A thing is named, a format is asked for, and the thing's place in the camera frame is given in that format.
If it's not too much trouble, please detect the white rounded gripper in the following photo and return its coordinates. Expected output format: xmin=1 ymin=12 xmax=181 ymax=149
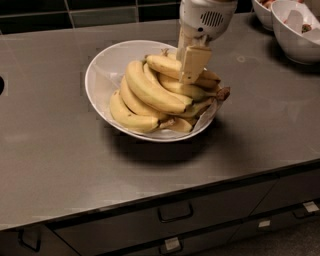
xmin=176 ymin=0 xmax=238 ymax=84

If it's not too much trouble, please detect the yellow banana under top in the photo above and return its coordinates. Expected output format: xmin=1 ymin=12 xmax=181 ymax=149
xmin=158 ymin=73 xmax=230 ymax=102

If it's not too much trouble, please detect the thin banana beside curved one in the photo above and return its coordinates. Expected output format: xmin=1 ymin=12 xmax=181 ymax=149
xmin=143 ymin=63 xmax=193 ymax=106

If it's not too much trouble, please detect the long curved yellow banana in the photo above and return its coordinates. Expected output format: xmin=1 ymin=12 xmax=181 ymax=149
xmin=125 ymin=60 xmax=186 ymax=114

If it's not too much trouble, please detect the small bottom yellow banana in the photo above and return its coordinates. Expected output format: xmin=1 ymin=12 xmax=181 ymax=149
xmin=168 ymin=117 xmax=197 ymax=133

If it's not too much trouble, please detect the large white banana bowl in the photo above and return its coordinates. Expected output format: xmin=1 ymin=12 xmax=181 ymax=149
xmin=85 ymin=40 xmax=222 ymax=143

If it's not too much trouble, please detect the white bowl with fruit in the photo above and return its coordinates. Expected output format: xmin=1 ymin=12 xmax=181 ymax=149
xmin=251 ymin=0 xmax=273 ymax=31

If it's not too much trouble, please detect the lowest left yellow banana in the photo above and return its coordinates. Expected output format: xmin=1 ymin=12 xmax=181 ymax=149
xmin=109 ymin=90 xmax=176 ymax=133

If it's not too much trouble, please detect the white bowl right rear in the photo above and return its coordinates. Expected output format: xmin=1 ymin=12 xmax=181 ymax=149
xmin=271 ymin=0 xmax=320 ymax=64

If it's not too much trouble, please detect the dark right drawer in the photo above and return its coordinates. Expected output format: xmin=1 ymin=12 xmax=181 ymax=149
xmin=252 ymin=168 xmax=320 ymax=215

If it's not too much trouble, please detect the dark drawer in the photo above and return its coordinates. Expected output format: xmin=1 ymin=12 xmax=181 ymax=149
xmin=252 ymin=168 xmax=320 ymax=215
xmin=98 ymin=199 xmax=320 ymax=256
xmin=50 ymin=179 xmax=274 ymax=256

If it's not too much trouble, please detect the dark lower drawer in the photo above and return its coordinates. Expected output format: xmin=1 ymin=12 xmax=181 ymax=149
xmin=98 ymin=199 xmax=320 ymax=256

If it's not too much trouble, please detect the dark upper middle drawer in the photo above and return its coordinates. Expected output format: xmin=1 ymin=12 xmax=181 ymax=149
xmin=50 ymin=179 xmax=274 ymax=256

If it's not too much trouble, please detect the dark left cabinet door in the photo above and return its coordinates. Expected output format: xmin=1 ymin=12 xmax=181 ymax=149
xmin=0 ymin=224 xmax=79 ymax=256

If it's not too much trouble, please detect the black drawer handle middle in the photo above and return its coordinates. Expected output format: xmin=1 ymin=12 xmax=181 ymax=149
xmin=157 ymin=202 xmax=194 ymax=223

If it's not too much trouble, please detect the drawer handle with label bottom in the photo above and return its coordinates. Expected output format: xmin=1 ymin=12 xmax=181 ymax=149
xmin=159 ymin=237 xmax=183 ymax=255

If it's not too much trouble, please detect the drawer handle with label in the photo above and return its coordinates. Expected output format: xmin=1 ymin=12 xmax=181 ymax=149
xmin=159 ymin=237 xmax=183 ymax=255
xmin=293 ymin=201 xmax=320 ymax=219

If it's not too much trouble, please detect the drawer handle with label right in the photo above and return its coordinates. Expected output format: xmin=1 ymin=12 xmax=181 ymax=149
xmin=293 ymin=201 xmax=320 ymax=219

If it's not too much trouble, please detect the black handle left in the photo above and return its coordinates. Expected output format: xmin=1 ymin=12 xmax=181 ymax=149
xmin=17 ymin=229 xmax=42 ymax=253

